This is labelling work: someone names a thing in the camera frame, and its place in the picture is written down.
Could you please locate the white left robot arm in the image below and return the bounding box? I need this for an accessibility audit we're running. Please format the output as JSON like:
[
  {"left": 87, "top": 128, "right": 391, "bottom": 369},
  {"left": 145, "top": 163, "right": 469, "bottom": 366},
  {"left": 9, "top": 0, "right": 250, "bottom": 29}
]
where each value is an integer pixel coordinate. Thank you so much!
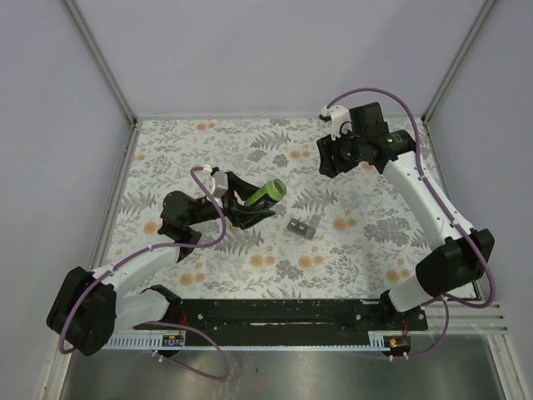
[{"left": 47, "top": 167, "right": 286, "bottom": 356}]

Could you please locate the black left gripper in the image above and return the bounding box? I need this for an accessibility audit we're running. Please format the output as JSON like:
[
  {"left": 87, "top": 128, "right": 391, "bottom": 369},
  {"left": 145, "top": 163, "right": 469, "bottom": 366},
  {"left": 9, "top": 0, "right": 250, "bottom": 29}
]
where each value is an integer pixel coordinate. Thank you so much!
[{"left": 187, "top": 172, "right": 276, "bottom": 229}]

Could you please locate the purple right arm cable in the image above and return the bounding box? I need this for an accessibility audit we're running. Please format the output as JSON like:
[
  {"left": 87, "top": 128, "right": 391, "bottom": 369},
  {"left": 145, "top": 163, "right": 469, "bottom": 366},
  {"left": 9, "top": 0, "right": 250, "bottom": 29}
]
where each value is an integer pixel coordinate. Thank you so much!
[{"left": 326, "top": 87, "right": 497, "bottom": 362}]

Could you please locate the green pill bottle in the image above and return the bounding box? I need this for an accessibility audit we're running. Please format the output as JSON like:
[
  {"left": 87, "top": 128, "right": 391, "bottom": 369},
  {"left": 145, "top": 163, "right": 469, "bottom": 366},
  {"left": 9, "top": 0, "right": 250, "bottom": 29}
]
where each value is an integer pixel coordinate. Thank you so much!
[{"left": 244, "top": 179, "right": 286, "bottom": 209}]

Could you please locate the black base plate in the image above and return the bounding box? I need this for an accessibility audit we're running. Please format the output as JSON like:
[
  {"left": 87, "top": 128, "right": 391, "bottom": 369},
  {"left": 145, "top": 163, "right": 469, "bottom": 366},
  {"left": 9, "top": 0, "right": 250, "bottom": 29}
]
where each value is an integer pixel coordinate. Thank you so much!
[{"left": 160, "top": 299, "right": 428, "bottom": 335}]

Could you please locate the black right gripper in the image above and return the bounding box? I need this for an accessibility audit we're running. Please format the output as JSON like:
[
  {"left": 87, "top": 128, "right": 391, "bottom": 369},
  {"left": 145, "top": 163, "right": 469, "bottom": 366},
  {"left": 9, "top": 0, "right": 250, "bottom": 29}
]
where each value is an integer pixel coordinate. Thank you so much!
[{"left": 316, "top": 126, "right": 366, "bottom": 179}]

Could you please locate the floral table mat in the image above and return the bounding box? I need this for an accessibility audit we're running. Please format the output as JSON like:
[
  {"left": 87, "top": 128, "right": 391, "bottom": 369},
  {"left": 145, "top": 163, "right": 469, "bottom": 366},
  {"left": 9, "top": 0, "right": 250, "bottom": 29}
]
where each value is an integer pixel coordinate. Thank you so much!
[{"left": 104, "top": 118, "right": 430, "bottom": 299}]

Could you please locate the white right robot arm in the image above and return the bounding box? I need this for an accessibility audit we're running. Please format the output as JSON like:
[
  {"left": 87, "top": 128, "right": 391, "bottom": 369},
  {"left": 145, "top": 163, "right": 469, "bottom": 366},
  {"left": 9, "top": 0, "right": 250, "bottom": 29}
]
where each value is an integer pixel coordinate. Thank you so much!
[{"left": 316, "top": 102, "right": 495, "bottom": 330}]

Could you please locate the white cable duct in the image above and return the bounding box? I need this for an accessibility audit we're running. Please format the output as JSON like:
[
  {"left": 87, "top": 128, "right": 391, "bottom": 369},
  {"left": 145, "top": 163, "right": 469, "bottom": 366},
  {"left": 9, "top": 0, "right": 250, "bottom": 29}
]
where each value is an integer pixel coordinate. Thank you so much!
[{"left": 104, "top": 326, "right": 389, "bottom": 351}]

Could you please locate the grey weekly pill organizer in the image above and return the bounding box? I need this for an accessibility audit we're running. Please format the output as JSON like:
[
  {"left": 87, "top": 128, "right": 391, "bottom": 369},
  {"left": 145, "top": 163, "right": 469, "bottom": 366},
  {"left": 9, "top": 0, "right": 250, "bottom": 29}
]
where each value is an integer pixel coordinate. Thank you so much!
[{"left": 286, "top": 214, "right": 321, "bottom": 240}]

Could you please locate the aluminium corner post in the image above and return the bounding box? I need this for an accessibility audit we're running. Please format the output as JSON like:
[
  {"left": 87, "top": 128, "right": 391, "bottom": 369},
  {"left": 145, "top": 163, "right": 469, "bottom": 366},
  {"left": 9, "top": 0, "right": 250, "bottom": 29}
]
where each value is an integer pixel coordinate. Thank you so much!
[
  {"left": 62, "top": 0, "right": 138, "bottom": 126},
  {"left": 422, "top": 0, "right": 501, "bottom": 124}
]

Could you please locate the left aluminium corner post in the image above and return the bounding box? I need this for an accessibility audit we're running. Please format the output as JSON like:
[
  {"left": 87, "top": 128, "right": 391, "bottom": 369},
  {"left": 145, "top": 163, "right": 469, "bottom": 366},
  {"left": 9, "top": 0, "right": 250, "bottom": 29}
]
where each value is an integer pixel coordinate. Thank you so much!
[{"left": 62, "top": 0, "right": 138, "bottom": 126}]

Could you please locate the right aluminium corner post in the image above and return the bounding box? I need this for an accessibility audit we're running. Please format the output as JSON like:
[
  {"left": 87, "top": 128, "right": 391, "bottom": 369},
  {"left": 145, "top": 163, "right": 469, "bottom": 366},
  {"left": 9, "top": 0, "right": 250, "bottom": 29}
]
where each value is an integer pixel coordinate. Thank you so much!
[{"left": 422, "top": 0, "right": 501, "bottom": 124}]

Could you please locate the aluminium frame rail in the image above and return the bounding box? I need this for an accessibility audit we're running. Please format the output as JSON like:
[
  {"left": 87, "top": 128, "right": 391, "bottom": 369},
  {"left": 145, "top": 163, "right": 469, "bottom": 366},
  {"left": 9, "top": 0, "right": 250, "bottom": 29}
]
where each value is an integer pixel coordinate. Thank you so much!
[{"left": 425, "top": 302, "right": 509, "bottom": 335}]

